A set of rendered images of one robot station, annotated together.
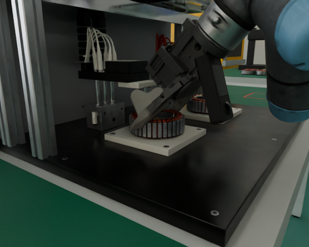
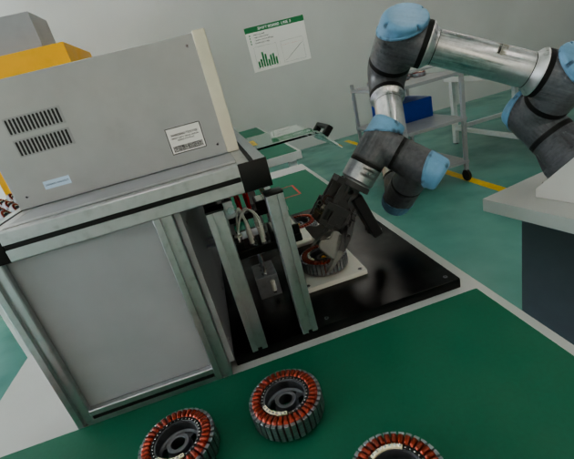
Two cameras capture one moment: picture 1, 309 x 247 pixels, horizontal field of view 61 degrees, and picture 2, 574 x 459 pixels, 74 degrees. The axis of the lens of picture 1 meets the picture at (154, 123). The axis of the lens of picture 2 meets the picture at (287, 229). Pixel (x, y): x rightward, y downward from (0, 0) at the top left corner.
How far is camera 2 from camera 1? 0.66 m
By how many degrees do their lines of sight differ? 41
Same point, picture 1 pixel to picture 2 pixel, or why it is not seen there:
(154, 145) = (353, 272)
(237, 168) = (406, 255)
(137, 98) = (325, 247)
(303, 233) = not seen: hidden behind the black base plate
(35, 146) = (306, 324)
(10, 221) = (385, 354)
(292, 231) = not seen: hidden behind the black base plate
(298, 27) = (436, 174)
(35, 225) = (397, 344)
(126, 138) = (327, 281)
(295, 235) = not seen: hidden behind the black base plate
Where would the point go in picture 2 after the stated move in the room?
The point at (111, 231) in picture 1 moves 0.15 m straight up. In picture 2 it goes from (425, 316) to (415, 246)
